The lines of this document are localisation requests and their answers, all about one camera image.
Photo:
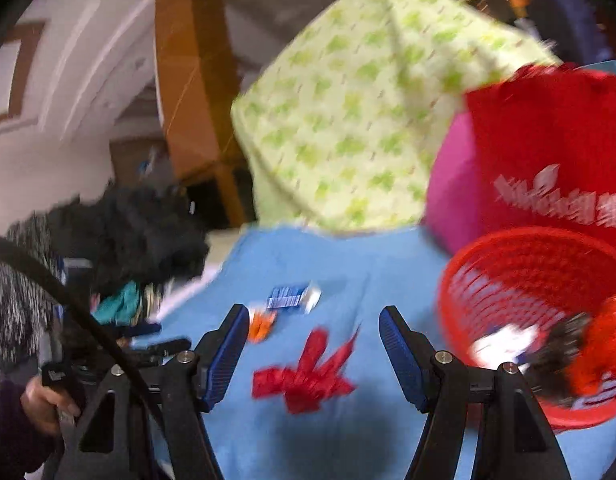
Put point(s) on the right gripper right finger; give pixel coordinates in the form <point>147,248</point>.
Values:
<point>515,439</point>

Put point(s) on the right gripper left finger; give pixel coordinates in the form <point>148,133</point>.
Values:
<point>112,439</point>

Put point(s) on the black plastic bag trash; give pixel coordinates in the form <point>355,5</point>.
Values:
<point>547,367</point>

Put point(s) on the white paper trash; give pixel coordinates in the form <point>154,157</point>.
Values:
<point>510,343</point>

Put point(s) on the red plastic bag ball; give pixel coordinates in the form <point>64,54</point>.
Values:
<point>597,355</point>

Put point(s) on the orange wrapper bundle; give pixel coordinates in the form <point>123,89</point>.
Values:
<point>261,322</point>

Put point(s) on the blue toothpaste box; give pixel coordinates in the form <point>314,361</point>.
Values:
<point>294,298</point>

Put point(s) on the person's left hand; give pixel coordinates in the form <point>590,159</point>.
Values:
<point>42,406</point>

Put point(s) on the teal garment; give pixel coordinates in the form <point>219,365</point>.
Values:
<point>119,309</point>

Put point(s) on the red plastic mesh basket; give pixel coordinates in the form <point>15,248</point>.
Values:
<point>523,276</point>

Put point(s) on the blue blanket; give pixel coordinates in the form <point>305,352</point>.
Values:
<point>370,434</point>

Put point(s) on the magenta pillow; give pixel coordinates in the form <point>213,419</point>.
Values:
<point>452,201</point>

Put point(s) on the red Nilrich paper bag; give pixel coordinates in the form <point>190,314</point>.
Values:
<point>545,144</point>

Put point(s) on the wooden cabinet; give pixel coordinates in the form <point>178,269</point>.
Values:
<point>197,83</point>

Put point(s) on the green clover quilt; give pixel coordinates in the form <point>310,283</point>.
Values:
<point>342,128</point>

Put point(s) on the navy blue tote bag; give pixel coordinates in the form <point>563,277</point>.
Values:
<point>570,25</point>

